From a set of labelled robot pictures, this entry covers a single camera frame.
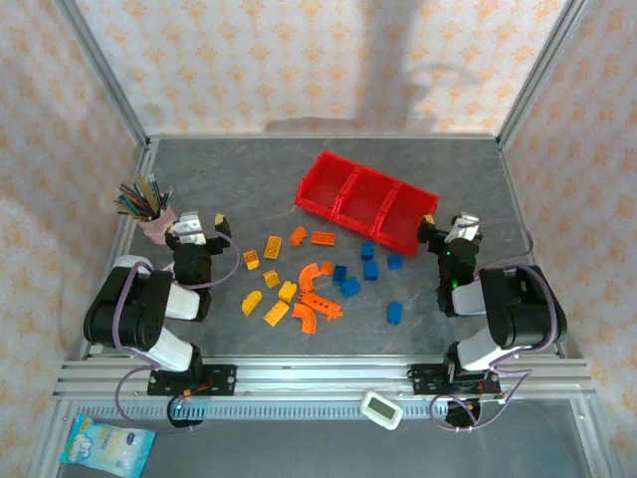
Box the orange lego beam with holes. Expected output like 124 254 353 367
297 291 345 323

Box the pink cup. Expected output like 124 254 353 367
136 206 176 245

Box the bundle of coloured pencils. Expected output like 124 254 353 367
114 173 174 223

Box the yellow curved slope lego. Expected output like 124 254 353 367
241 290 265 318

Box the yellow flat lego plate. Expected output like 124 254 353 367
263 300 291 329

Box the white digital timer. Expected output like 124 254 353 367
359 390 404 432

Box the blue snack packet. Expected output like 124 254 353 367
59 414 158 478

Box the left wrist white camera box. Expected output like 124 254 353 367
171 211 208 246

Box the aluminium table side rail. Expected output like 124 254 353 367
497 141 569 360
79 138 159 360

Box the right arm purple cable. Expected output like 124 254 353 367
429 217 556 433

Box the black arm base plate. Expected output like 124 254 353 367
407 362 503 399
147 363 238 398

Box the aluminium mounting rail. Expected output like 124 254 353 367
52 356 596 400

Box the aluminium frame post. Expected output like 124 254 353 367
53 0 151 150
496 0 592 150

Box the grey slotted cable duct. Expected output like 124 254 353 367
92 397 499 422

